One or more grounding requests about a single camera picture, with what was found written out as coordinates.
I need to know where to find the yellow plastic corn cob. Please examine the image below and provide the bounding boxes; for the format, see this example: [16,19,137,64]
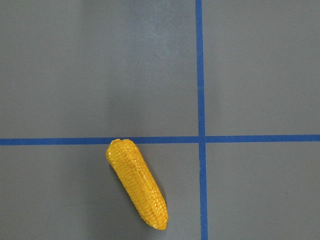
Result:
[105,138,169,231]

